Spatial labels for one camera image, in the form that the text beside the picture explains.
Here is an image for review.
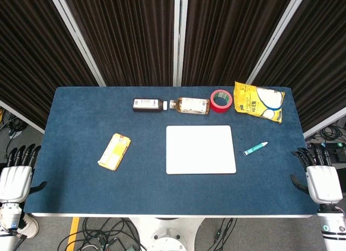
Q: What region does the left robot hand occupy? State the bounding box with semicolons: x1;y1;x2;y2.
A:
0;143;48;204

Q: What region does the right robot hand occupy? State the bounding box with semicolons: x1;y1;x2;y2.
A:
290;142;344;204

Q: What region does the green marker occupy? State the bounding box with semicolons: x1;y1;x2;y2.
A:
242;141;269;156

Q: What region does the black power strip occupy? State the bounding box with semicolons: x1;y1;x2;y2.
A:
320;142;346;149

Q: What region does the white sneaker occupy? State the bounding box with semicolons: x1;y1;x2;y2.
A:
18;213;40;239

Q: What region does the blue table cloth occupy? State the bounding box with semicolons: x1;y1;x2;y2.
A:
23;85;324;215

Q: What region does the yellow floor tape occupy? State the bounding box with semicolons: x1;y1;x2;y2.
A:
66;217;81;251

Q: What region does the yellow cardboard box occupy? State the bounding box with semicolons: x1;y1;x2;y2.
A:
97;133;132;171

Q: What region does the yellow snack bag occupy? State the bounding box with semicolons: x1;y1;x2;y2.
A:
233;81;286;124

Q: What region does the dark pleated curtain panel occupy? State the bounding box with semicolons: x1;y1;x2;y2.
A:
254;0;346;133
181;0;297;87
0;0;98;130
61;0;176;87

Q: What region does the white drawing board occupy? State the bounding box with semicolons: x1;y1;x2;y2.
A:
165;125;237;175

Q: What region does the red tape roll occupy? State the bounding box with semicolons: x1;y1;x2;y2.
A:
210;89;234;114

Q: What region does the amber tea bottle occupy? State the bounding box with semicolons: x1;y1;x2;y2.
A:
169;97;211;116

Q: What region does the dark brown bottle white cap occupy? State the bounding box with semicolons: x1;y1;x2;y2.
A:
132;98;168;113

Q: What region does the white partition frame post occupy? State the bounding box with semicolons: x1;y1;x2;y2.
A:
48;0;107;87
302;107;346;138
0;99;45;134
245;0;309;84
172;0;189;87

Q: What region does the black floor cable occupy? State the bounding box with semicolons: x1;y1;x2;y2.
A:
212;217;237;247
56;217;143;251

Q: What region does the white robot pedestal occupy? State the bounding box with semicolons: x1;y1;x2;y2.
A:
128;217;206;251

